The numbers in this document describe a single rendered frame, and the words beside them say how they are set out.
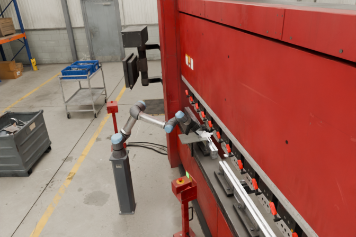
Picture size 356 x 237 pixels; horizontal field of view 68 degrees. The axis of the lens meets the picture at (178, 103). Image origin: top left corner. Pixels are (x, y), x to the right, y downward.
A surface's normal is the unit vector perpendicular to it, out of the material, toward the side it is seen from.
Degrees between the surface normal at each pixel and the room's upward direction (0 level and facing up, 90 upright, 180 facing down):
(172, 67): 90
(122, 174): 90
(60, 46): 90
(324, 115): 90
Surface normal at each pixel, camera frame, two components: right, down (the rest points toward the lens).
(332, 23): -0.97, 0.13
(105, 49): -0.03, 0.40
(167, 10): 0.22, 0.38
